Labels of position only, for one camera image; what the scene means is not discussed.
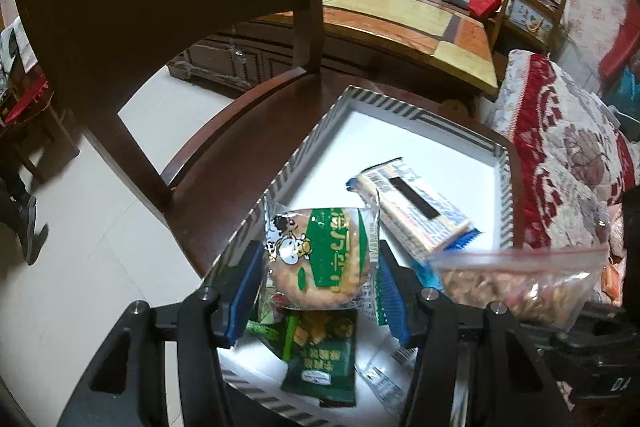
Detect bright green snack packet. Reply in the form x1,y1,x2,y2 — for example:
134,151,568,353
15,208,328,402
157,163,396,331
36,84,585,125
246,291,300,362

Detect blue white biscuit pack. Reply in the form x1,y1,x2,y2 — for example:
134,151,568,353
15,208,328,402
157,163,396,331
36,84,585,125
346,157,480,265

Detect green rice cracker packet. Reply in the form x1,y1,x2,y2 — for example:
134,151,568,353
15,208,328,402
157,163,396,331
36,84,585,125
262,195,380,311

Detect white barcode snack packet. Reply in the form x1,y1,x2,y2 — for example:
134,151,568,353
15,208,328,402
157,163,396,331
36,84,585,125
356,347,418,417

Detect clear bag of nuts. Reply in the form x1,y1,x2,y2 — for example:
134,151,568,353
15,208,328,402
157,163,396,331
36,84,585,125
431,245,608,332

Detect dark green cracker packet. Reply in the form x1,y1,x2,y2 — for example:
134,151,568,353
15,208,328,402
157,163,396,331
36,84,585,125
280,309,357,407

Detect striped cardboard tray box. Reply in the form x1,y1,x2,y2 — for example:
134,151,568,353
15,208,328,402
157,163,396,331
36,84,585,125
202,84,519,427

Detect orange cracker pack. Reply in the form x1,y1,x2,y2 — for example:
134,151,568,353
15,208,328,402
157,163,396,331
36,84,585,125
601,262,622,306

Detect red floral plush blanket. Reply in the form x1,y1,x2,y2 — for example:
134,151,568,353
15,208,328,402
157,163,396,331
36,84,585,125
485,50,639,306

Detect seated person in black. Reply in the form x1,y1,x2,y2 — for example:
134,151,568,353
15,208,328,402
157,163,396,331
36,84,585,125
0,147,49,265

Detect yellow top wooden table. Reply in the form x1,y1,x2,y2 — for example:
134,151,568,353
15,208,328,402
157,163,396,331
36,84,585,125
168,0,499,104

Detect teal plastic bag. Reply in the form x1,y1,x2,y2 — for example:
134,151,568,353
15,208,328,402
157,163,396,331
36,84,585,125
605,66,640,119

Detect red gift box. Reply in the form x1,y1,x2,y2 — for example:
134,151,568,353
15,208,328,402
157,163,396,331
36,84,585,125
468,0,502,20

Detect wooden shelf chair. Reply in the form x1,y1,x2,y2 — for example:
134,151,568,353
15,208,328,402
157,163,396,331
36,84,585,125
489,0,568,55

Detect dark wooden chair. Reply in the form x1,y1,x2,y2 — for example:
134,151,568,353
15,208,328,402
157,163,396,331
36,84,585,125
8,0,526,278

